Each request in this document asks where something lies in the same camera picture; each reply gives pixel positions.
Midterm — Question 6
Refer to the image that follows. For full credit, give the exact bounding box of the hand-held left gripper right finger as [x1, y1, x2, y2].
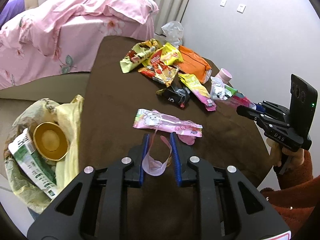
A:
[169, 132, 291, 240]

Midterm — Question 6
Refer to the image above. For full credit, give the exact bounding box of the pink and green wrapper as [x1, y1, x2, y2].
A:
[226, 92, 257, 110]

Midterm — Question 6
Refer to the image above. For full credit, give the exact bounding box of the gold bowl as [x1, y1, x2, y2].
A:
[32, 122, 70, 160]

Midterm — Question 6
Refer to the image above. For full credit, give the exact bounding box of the pink cup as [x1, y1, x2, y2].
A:
[215, 68, 233, 83]

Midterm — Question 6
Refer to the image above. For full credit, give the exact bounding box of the pink torn wrapper strip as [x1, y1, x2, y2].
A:
[142, 130, 195, 177]

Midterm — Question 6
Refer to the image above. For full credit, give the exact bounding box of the orange tissue pack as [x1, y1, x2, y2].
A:
[174, 45, 212, 84]

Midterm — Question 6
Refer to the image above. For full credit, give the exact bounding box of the person's right forearm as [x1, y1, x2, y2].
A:
[260, 150, 320, 235]

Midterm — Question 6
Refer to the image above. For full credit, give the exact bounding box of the red snack packet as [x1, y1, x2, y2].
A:
[137, 64, 179, 85]

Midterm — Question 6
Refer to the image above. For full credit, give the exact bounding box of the yellow-green and brown snack packet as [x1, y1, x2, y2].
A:
[119, 39, 162, 73]

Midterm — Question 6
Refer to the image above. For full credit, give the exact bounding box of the beige curtain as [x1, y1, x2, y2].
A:
[47, 0, 198, 40]

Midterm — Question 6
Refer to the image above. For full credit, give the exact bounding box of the upholstered bed frame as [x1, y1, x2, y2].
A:
[0, 71, 94, 100]

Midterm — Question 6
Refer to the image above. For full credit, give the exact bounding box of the green and white packet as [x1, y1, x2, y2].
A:
[8, 127, 59, 199]

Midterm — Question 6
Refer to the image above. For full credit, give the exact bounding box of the yellow plastic trash bag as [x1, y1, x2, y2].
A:
[4, 94, 84, 207]

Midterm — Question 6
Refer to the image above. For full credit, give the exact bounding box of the black wrapper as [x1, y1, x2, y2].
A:
[156, 85, 192, 110]

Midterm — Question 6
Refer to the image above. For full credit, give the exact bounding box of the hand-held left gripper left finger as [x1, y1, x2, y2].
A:
[27, 133, 150, 240]

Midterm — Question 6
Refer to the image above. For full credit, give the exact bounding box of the clear plastic bag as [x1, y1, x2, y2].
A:
[161, 21, 184, 48]

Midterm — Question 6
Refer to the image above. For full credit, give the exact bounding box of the person's right hand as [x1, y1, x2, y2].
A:
[266, 137, 305, 168]

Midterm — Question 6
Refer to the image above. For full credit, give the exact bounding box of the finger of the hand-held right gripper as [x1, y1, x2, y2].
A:
[251, 100, 290, 120]
[236, 106, 288, 130]

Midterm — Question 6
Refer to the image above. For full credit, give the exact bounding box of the pink printed candy wrapper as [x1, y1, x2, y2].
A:
[132, 109, 203, 137]

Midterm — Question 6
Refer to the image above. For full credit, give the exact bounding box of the purple cloth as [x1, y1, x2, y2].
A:
[0, 0, 25, 28]

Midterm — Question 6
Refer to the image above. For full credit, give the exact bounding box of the silver crumpled wrapper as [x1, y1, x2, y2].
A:
[209, 76, 238, 101]

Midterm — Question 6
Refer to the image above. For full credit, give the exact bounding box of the yellow and pink snack packet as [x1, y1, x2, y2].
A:
[178, 73, 217, 112]

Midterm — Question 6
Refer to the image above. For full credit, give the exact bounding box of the brown cushion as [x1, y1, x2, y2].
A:
[80, 35, 278, 240]

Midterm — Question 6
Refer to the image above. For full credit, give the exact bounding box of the pink floral duvet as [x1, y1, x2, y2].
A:
[0, 0, 160, 90]

